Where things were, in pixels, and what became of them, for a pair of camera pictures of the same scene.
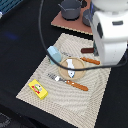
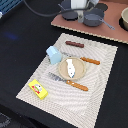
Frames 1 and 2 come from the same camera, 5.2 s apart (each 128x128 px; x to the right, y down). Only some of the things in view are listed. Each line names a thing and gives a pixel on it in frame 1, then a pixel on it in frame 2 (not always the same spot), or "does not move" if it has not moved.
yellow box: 39,90 does not move
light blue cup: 55,54 does not move
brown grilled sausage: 87,50 to 75,43
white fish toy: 71,73 does not move
